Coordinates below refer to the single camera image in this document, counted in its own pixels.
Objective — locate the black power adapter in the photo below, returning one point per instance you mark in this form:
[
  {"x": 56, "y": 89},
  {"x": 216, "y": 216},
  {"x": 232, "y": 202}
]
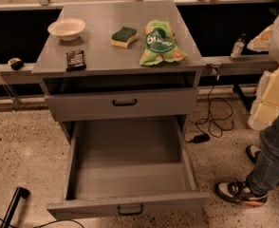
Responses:
[{"x": 200, "y": 138}]

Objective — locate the open grey middle drawer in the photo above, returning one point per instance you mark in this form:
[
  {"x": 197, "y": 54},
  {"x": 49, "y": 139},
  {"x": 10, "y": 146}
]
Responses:
[{"x": 127, "y": 167}]

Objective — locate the black stand with cable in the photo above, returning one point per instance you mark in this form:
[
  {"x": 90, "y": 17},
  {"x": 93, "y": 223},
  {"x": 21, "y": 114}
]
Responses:
[{"x": 19, "y": 193}]

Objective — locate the small clear bottle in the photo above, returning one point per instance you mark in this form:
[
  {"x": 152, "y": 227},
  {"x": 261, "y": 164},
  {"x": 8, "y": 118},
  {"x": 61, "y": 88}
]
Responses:
[{"x": 238, "y": 47}]

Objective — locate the dark chocolate rxbar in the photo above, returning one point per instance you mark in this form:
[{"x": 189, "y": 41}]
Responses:
[{"x": 75, "y": 60}]

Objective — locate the white paper bowl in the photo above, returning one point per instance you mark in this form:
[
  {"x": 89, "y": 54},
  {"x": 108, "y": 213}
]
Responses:
[{"x": 68, "y": 29}]

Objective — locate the left grey orange sneaker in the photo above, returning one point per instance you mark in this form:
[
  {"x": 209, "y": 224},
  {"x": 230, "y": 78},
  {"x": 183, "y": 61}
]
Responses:
[{"x": 239, "y": 192}]

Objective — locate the person in jeans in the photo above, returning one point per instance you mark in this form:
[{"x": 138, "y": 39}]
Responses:
[{"x": 265, "y": 115}]

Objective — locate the yellow black tape measure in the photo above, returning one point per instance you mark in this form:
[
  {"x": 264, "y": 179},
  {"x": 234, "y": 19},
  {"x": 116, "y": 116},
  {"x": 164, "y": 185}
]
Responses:
[{"x": 15, "y": 63}]

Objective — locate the green yellow sponge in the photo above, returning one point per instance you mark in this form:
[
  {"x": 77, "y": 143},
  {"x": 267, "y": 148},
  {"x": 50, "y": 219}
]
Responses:
[{"x": 124, "y": 37}]

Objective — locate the grey drawer cabinet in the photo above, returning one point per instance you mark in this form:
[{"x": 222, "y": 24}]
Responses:
[{"x": 116, "y": 69}]

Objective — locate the closed grey upper drawer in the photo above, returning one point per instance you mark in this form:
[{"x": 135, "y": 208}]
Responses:
[{"x": 124, "y": 104}]

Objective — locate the green chip bag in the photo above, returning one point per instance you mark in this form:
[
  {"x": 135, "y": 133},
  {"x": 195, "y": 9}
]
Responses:
[{"x": 160, "y": 45}]

